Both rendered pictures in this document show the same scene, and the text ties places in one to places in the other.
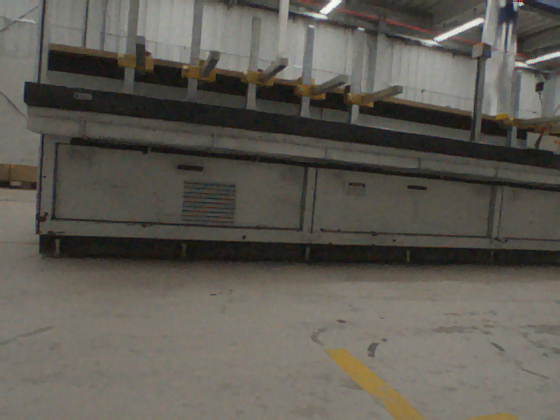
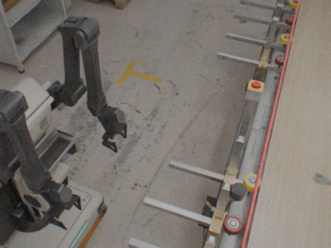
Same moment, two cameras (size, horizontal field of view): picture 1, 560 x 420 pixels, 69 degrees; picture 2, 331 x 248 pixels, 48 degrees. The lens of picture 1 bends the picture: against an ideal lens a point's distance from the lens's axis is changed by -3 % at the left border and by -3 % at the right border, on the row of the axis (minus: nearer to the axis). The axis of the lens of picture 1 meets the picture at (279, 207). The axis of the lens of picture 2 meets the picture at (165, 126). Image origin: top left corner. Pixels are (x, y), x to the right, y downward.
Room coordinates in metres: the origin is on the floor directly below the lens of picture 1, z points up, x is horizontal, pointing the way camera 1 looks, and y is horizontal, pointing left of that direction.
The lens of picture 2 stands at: (2.67, -2.31, 2.37)
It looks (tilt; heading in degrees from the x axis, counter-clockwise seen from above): 48 degrees down; 127
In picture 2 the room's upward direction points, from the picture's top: 2 degrees clockwise
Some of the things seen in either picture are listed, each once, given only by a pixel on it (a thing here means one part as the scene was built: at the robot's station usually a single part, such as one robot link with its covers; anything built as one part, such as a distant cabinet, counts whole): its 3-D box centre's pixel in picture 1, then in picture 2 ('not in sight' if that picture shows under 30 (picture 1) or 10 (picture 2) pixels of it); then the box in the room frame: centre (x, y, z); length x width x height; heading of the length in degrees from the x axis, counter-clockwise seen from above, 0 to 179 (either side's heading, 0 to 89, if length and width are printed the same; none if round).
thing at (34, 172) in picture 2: not in sight; (25, 148); (1.85, -1.99, 1.40); 0.11 x 0.06 x 0.43; 105
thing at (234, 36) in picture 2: (321, 89); (255, 42); (1.82, -0.14, 0.82); 0.43 x 0.03 x 0.04; 19
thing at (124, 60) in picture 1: (136, 63); not in sight; (1.66, 0.61, 0.83); 0.14 x 0.06 x 0.05; 109
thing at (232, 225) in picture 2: not in sight; (231, 228); (2.45, -1.51, 0.85); 0.08 x 0.08 x 0.11
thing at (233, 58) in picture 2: (372, 98); (249, 62); (1.90, -0.38, 0.82); 0.43 x 0.03 x 0.04; 19
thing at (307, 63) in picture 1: (306, 79); (271, 35); (1.90, -0.08, 0.87); 0.04 x 0.04 x 0.48; 19
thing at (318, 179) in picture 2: not in sight; (322, 178); (2.66, -1.05, 0.91); 0.09 x 0.07 x 0.02; 177
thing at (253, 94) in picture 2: (482, 52); (254, 91); (2.21, -1.01, 1.18); 0.07 x 0.07 x 0.08; 19
